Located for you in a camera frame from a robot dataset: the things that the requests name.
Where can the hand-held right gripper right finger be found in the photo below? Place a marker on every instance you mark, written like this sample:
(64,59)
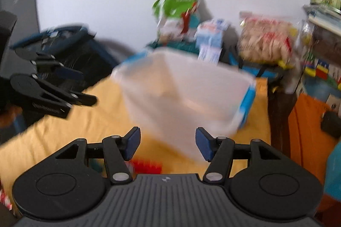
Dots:
(203,144)

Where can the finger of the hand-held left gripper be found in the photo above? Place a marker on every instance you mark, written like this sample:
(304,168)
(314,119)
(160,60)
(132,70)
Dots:
(69,73)
(80,99)

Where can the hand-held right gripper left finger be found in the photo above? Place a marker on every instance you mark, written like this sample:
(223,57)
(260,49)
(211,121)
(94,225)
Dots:
(132,143)

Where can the red toy brick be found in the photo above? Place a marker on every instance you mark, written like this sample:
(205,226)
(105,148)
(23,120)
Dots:
(146,166)

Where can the clear plastic storage container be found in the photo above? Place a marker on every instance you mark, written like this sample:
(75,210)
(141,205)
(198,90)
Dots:
(181,88)

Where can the blue black mesh playpen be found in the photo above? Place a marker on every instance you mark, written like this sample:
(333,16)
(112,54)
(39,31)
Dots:
(80,56)

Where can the grey cabinet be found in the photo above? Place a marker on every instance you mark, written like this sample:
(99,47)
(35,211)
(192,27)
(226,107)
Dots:
(18,3)

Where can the white wipes packet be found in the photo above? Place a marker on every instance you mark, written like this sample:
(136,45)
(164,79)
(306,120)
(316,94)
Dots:
(209,55)

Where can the dark green tissue package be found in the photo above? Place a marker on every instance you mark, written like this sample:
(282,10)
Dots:
(183,47)

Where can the orange box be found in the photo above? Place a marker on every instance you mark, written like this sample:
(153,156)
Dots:
(306,136)

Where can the blue white tissue pack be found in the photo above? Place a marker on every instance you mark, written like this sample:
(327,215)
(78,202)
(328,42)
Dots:
(211,33)

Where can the clear bag of beige snacks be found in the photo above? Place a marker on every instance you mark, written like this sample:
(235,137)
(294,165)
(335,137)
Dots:
(263,40)

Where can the green white plastic bag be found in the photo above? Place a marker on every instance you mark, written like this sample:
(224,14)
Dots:
(175,0)

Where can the small black device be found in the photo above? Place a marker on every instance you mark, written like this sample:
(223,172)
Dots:
(331,123)

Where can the blue box of coloured shapes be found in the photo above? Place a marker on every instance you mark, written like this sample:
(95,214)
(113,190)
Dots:
(322,71)

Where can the clear plastic box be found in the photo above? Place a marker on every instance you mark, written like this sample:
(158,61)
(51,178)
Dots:
(327,40)

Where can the stack of books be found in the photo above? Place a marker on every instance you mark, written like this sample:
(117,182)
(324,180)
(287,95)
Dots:
(325,16)

